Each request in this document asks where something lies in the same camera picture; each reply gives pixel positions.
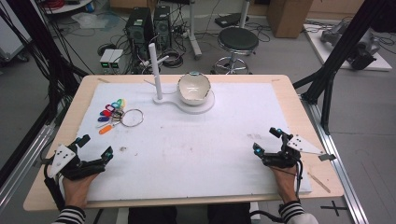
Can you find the white eggshell-shaped bowl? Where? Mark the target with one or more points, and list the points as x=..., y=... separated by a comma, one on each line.
x=193, y=88

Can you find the person's right hand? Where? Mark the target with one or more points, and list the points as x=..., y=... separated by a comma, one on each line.
x=285, y=185

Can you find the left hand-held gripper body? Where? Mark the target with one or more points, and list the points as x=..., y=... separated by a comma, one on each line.
x=62, y=158

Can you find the round white table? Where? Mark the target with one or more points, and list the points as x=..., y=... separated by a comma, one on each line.
x=67, y=6

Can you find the black round stool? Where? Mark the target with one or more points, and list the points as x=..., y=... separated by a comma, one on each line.
x=238, y=39

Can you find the white platform board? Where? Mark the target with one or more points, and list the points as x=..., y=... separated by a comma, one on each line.
x=314, y=46

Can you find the aluminium rail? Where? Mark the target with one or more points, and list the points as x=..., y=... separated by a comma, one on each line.
x=23, y=165
x=339, y=174

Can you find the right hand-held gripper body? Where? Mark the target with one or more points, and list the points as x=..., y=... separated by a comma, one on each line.
x=299, y=145

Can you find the white table mat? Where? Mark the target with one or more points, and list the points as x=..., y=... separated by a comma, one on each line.
x=193, y=155

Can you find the white power supply unit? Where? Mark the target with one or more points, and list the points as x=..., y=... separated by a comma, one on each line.
x=106, y=59
x=115, y=59

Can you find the cardboard box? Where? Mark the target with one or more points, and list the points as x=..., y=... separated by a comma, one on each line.
x=288, y=17

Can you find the grey machine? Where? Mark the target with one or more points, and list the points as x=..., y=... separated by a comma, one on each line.
x=358, y=42

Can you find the person's left hand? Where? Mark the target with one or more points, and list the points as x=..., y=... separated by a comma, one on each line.
x=76, y=191

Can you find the person's legs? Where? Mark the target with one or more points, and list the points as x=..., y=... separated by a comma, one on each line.
x=190, y=214

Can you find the bunch of colourful key tags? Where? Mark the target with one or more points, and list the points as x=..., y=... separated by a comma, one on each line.
x=111, y=115

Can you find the thin wooden stick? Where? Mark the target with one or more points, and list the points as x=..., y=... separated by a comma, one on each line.
x=319, y=182

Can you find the white desk leg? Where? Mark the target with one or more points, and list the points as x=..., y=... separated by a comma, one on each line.
x=244, y=14
x=193, y=34

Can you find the black computer tower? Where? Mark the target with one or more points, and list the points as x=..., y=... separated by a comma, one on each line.
x=138, y=31
x=162, y=25

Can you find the white stand with pole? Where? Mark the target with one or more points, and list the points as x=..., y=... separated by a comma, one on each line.
x=199, y=107

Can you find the black metal frame strut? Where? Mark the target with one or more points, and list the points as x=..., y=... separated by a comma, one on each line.
x=34, y=40
x=339, y=46

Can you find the clear plastic sheet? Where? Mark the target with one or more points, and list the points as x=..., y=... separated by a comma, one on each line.
x=93, y=21

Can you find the flat black case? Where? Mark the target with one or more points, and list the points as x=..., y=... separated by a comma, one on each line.
x=229, y=20

